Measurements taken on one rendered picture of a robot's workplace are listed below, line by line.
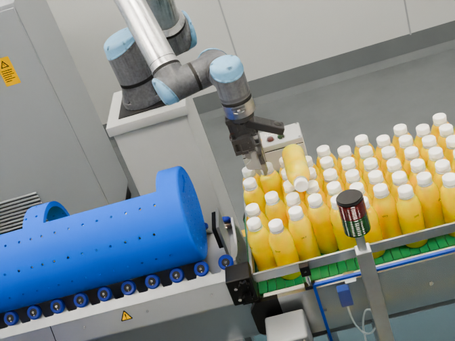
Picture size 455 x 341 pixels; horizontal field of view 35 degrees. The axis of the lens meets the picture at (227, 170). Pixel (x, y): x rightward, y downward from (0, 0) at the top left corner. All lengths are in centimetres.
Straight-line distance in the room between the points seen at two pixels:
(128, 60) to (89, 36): 219
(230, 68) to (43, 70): 179
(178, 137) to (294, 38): 226
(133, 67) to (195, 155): 41
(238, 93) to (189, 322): 70
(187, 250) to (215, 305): 22
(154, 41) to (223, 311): 82
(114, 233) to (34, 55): 175
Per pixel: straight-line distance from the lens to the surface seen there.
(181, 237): 201
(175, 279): 214
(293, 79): 504
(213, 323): 226
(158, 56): 215
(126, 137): 283
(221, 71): 202
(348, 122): 452
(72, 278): 213
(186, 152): 285
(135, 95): 282
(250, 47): 493
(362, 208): 170
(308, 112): 474
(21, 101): 377
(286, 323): 202
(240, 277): 199
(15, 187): 403
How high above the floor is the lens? 225
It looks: 31 degrees down
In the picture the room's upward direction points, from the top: 20 degrees counter-clockwise
